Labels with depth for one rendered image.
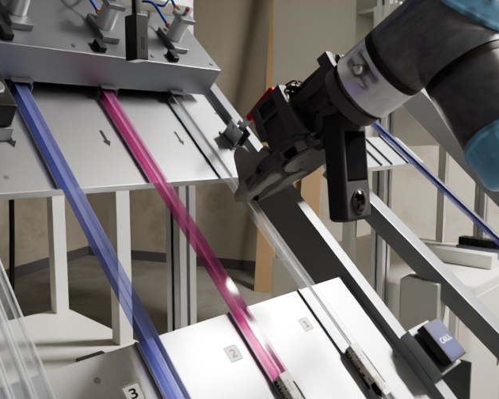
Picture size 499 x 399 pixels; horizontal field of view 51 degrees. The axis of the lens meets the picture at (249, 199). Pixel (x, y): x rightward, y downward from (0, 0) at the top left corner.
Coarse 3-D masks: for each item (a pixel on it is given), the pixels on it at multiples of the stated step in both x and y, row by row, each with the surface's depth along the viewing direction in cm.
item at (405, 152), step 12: (384, 132) 95; (396, 144) 94; (408, 156) 92; (420, 168) 91; (432, 180) 90; (444, 192) 89; (456, 204) 88; (468, 216) 87; (480, 228) 86; (492, 228) 86
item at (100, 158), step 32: (32, 96) 61; (64, 96) 64; (128, 96) 71; (160, 96) 75; (192, 96) 79; (64, 128) 59; (96, 128) 62; (160, 128) 69; (224, 128) 78; (0, 160) 51; (32, 160) 54; (96, 160) 58; (128, 160) 61; (160, 160) 64; (192, 160) 68; (0, 192) 49; (32, 192) 51; (96, 192) 56
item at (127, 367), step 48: (336, 288) 64; (192, 336) 48; (240, 336) 51; (288, 336) 55; (384, 336) 63; (96, 384) 41; (144, 384) 43; (192, 384) 45; (240, 384) 47; (336, 384) 53
